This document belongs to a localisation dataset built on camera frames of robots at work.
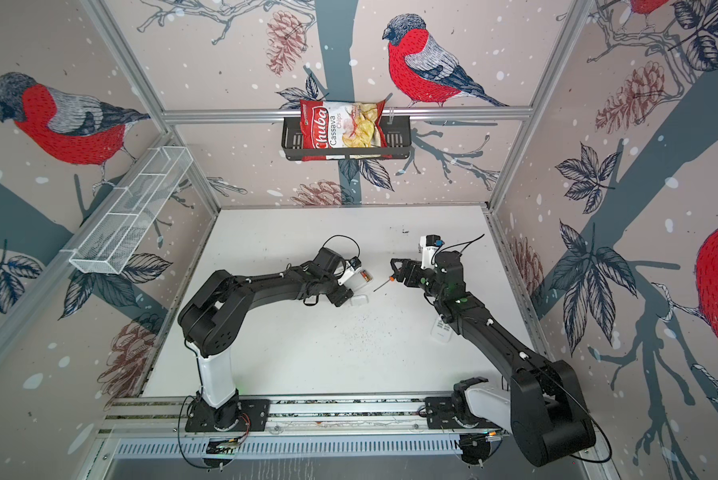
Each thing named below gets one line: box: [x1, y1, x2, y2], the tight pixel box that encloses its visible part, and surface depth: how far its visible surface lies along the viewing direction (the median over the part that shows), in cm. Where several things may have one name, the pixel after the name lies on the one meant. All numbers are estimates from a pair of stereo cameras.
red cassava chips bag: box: [300, 99, 391, 161], surface depth 89 cm
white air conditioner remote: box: [430, 314, 453, 343], surface depth 88 cm
